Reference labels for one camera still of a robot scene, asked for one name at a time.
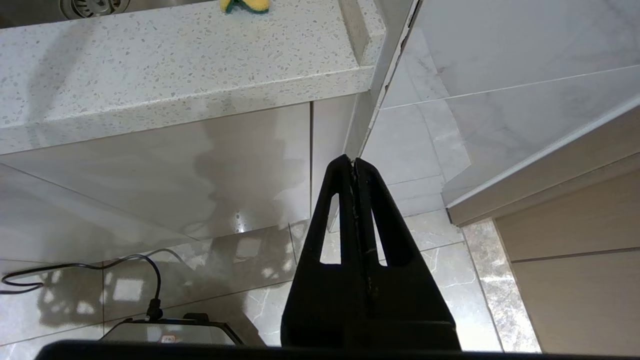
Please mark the stainless steel sink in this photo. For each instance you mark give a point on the stainless steel sink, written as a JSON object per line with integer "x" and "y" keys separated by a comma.
{"x": 30, "y": 12}

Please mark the wide white glossy cabinet door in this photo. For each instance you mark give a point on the wide white glossy cabinet door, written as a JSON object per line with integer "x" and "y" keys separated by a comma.
{"x": 150, "y": 165}

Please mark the yellow green sponge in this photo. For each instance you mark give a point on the yellow green sponge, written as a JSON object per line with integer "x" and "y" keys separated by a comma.
{"x": 250, "y": 5}

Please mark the narrow white cabinet panel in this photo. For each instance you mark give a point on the narrow white cabinet panel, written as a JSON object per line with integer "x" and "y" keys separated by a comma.
{"x": 330, "y": 130}

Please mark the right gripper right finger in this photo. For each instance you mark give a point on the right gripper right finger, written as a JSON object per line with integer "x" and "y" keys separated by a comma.
{"x": 410, "y": 300}

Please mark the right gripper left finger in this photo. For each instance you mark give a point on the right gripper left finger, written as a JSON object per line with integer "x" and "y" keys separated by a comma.
{"x": 310, "y": 300}

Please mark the metal sink drain strainer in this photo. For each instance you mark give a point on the metal sink drain strainer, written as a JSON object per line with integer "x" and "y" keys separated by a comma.
{"x": 92, "y": 6}

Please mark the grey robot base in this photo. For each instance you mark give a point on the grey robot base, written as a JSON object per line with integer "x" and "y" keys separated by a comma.
{"x": 170, "y": 332}

